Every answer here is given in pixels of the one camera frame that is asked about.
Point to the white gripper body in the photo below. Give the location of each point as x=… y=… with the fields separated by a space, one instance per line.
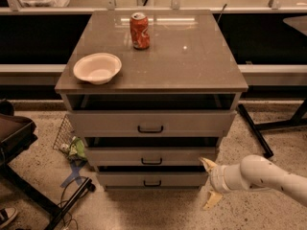
x=217 y=178

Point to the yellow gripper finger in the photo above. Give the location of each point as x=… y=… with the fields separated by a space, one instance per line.
x=208 y=164
x=213 y=199

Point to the grey drawer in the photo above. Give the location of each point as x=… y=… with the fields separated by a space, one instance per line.
x=152 y=179
x=151 y=123
x=148 y=156

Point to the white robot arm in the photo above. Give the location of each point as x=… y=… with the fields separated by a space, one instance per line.
x=253 y=173

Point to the grey drawer cabinet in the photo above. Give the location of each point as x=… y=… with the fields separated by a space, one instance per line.
x=188 y=67

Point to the black metal stand right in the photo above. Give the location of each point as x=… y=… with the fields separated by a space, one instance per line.
x=297 y=120

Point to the green crumpled packet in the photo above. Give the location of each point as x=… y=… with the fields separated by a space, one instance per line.
x=74 y=150

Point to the white paper bowl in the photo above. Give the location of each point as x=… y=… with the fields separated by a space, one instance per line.
x=97 y=68

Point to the orange soda can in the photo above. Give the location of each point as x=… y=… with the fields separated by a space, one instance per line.
x=139 y=25

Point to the metal window railing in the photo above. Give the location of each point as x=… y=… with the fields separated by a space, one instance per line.
x=153 y=4

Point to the black chair left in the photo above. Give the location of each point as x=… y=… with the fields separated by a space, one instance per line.
x=16 y=135

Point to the black white sneaker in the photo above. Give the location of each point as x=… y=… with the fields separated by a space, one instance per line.
x=7 y=215

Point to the wire mesh basket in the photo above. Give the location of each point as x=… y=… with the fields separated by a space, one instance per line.
x=65 y=134

